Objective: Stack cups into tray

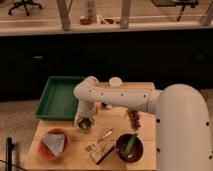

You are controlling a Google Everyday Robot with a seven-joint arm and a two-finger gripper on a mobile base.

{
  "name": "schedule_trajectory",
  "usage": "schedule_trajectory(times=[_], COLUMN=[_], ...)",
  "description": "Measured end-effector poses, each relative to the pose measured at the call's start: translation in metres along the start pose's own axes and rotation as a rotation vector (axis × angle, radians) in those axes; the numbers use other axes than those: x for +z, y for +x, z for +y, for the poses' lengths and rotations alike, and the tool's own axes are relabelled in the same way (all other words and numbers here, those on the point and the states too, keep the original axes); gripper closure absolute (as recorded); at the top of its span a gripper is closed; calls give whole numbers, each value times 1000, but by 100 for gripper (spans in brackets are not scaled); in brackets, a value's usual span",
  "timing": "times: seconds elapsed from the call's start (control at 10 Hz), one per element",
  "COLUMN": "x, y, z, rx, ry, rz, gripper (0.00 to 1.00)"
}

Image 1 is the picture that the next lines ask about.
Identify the green plastic tray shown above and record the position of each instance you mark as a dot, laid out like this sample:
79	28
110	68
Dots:
57	101

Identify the dark brown bowl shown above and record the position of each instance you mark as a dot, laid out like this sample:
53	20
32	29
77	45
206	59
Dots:
136	151

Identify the tan and black box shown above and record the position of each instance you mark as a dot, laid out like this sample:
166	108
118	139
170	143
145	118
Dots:
101	151

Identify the green vegetable stick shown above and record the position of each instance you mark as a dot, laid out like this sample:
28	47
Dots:
129	146

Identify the grey folded cloth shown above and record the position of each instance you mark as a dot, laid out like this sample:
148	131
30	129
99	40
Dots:
54	142

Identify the white cup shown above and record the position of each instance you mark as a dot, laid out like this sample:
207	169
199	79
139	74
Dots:
115	82

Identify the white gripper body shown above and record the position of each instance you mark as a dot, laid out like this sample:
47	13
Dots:
85	109

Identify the black office chair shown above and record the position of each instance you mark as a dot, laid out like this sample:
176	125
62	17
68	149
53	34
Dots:
24	3

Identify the dark metal cup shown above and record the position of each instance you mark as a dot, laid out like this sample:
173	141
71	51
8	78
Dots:
85	124

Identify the black stand post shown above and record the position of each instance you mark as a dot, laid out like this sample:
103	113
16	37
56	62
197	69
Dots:
9	150

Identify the red bowl on shelf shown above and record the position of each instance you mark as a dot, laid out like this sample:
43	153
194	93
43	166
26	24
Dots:
84	21

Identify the orange bowl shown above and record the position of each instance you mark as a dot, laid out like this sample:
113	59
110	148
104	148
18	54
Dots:
45	152

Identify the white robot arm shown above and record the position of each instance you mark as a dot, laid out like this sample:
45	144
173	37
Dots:
183	135

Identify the orange ball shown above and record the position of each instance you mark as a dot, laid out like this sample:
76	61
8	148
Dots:
97	107

